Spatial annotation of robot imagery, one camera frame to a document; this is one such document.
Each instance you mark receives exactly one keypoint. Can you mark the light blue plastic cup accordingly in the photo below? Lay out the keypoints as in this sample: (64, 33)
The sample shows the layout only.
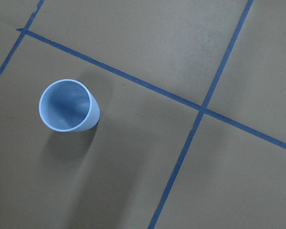
(68, 106)

